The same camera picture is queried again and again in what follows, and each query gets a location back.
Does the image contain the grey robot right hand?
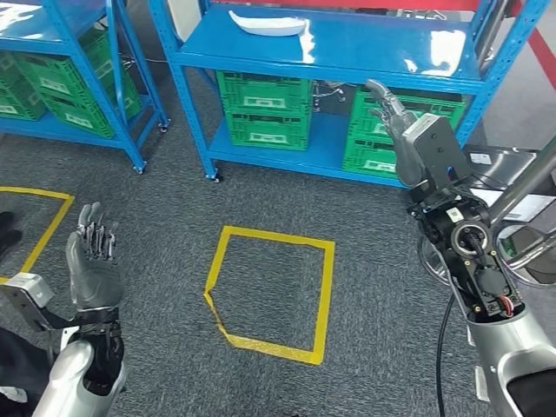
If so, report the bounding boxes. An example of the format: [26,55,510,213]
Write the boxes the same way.
[364,79,424,189]

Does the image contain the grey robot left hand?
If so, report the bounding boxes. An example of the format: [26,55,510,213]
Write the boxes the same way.
[66,201,126,312]

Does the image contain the blue metal shelf rack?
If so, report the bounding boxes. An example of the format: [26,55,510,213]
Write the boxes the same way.
[148,0,553,189]

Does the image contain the white curved plastic part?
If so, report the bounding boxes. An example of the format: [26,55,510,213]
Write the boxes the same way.
[229,10,307,37]

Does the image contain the black box with white label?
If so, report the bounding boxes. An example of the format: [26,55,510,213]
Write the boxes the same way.
[462,146,556,222]

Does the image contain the yellow floor tape square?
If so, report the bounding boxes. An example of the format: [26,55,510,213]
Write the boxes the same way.
[203,225,336,367]

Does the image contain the closed steel floor socket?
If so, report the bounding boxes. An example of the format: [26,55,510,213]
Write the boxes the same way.
[473,365,492,404]

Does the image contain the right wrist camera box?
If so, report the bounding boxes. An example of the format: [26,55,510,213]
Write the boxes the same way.
[401,113,472,194]

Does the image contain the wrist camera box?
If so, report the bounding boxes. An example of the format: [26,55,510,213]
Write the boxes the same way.
[401,113,472,194]
[0,272,75,334]

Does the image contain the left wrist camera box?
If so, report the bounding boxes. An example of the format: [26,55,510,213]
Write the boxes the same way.
[0,272,75,334]

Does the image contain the tangled wire bundle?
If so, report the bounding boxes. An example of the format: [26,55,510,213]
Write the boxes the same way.
[312,80,347,113]

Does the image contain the chrome stanchion post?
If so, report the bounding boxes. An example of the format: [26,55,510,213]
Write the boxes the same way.
[419,135,556,284]

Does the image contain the dark stanchion post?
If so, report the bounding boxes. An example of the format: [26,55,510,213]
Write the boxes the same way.
[475,0,511,70]

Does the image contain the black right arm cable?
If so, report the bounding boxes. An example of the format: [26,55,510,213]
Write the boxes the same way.
[435,293,455,417]

